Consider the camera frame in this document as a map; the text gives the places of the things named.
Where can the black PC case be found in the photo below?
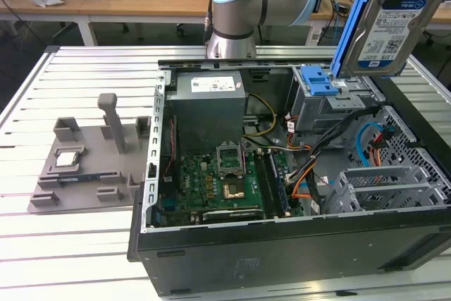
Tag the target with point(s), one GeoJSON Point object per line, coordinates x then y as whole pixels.
{"type": "Point", "coordinates": [246, 255]}

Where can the hard disk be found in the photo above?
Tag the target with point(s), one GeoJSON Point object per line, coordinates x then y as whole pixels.
{"type": "Point", "coordinates": [387, 33]}

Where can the grey parts rack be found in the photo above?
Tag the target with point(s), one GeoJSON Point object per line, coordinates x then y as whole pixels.
{"type": "Point", "coordinates": [91, 160]}

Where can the grey power supply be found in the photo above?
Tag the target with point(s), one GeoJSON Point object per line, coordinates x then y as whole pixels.
{"type": "Point", "coordinates": [208, 117]}

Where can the black graphics card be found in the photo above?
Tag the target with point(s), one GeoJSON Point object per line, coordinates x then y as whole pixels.
{"type": "Point", "coordinates": [232, 214]}

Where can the black RAM slot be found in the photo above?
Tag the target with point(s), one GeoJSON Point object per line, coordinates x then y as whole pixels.
{"type": "Point", "coordinates": [260, 181]}
{"type": "Point", "coordinates": [270, 188]}

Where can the CPU socket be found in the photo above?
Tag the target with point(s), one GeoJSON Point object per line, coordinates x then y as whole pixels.
{"type": "Point", "coordinates": [234, 191]}

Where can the silver CPU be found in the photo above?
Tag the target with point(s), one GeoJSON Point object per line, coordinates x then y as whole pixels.
{"type": "Point", "coordinates": [67, 160]}

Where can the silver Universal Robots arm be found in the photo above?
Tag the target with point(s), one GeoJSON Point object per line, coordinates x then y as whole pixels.
{"type": "Point", "coordinates": [239, 15]}

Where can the grey optical drive cage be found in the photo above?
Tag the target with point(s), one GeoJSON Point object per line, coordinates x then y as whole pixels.
{"type": "Point", "coordinates": [317, 110]}

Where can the green motherboard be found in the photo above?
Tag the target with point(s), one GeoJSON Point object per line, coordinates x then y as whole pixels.
{"type": "Point", "coordinates": [197, 181]}

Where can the wooden desk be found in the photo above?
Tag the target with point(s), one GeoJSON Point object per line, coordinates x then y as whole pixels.
{"type": "Point", "coordinates": [141, 1]}

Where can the blue drive latch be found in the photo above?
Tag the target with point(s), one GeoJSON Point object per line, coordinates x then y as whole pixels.
{"type": "Point", "coordinates": [319, 82]}

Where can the grey metal disk bay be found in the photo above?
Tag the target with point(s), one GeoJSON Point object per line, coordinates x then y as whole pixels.
{"type": "Point", "coordinates": [380, 188]}

